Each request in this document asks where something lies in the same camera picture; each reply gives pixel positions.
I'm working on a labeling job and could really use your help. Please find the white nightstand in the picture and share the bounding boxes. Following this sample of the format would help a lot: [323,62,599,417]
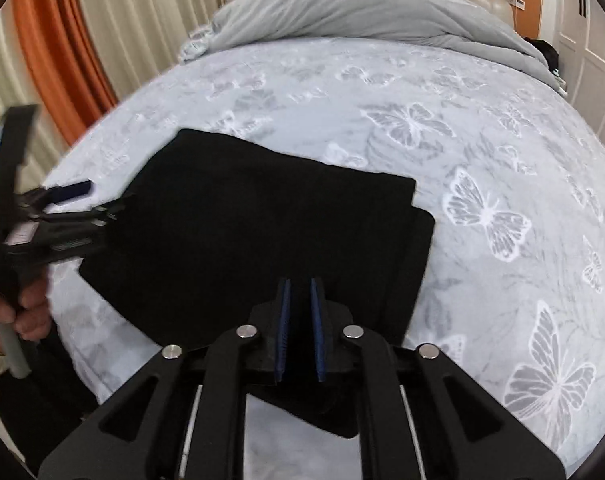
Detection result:
[552,67,571,99]

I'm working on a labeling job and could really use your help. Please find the butterfly print bed sheet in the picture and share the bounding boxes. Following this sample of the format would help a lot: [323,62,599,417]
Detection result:
[42,35,605,480]

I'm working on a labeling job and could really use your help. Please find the white wardrobe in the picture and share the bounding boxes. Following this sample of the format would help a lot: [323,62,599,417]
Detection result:
[552,0,605,142]

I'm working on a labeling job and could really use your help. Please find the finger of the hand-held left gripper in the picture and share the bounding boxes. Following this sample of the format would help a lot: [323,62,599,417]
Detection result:
[30,179,95,207]
[45,194,134,228]

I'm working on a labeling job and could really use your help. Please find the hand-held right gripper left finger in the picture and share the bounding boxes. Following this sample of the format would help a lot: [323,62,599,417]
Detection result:
[37,277,293,480]

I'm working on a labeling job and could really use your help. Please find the person's dark clothing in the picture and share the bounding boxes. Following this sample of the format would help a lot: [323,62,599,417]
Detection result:
[0,327,102,477]

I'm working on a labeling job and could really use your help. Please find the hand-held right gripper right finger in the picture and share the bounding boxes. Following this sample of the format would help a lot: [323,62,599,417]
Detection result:
[309,277,568,480]

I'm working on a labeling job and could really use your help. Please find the black pants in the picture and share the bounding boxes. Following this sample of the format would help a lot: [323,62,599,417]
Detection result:
[77,128,435,438]

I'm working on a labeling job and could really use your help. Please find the black bag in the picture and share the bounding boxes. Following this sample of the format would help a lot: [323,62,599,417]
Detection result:
[525,37,559,69]

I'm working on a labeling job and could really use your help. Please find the person's left hand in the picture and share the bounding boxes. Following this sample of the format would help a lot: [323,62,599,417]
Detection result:
[0,272,54,357]

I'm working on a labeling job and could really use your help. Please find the grey duvet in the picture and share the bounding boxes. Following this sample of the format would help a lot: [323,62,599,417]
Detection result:
[177,0,567,97]

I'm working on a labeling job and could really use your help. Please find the beige curtain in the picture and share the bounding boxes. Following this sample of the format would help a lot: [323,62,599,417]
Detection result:
[0,7,76,196]
[70,0,229,113]

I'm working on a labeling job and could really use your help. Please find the orange curtain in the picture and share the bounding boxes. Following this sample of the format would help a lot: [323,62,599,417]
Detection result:
[12,0,120,147]

